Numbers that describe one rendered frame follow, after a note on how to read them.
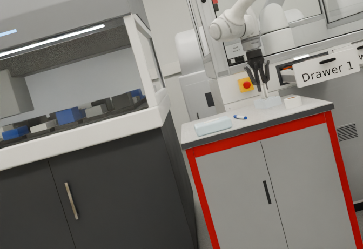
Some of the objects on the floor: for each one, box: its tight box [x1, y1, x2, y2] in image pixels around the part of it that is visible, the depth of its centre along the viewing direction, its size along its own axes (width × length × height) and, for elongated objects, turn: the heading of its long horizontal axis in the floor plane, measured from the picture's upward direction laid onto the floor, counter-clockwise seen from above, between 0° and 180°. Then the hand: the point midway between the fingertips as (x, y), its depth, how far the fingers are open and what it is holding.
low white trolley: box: [181, 94, 363, 249], centre depth 186 cm, size 58×62×76 cm
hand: (263, 91), depth 187 cm, fingers closed, pressing on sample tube
